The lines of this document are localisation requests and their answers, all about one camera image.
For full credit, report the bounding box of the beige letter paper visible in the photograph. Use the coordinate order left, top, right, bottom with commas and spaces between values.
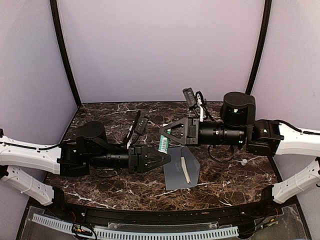
180, 156, 191, 184

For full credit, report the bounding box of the white slotted cable duct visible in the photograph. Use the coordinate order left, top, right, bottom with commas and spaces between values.
32, 213, 239, 240

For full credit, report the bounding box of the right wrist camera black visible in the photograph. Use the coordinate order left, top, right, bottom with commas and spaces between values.
182, 87, 208, 122

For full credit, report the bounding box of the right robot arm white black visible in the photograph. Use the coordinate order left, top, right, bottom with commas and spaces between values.
159, 91, 320, 217

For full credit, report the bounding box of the grey envelope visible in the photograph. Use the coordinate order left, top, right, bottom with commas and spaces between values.
163, 146, 200, 191

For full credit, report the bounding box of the black frame post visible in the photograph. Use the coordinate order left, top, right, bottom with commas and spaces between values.
244, 0, 272, 95
49, 0, 82, 108

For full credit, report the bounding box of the black right frame post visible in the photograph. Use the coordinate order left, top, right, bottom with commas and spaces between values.
244, 0, 272, 95

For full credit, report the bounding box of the black front table rail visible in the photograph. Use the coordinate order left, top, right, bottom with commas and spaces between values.
44, 193, 283, 232

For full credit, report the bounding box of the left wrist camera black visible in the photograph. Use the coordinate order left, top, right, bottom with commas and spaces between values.
123, 110, 150, 149

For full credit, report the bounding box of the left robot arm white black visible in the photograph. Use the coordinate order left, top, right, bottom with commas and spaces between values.
0, 121, 171, 218

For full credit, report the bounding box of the black left frame post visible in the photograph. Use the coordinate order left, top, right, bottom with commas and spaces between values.
49, 0, 82, 108

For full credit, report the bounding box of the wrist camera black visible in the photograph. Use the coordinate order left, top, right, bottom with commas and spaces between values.
123, 110, 150, 149
182, 87, 208, 122

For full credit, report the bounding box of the small electronics board with leds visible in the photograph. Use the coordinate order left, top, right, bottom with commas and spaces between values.
71, 224, 93, 236

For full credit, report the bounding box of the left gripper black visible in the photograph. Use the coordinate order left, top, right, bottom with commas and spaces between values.
88, 143, 172, 174

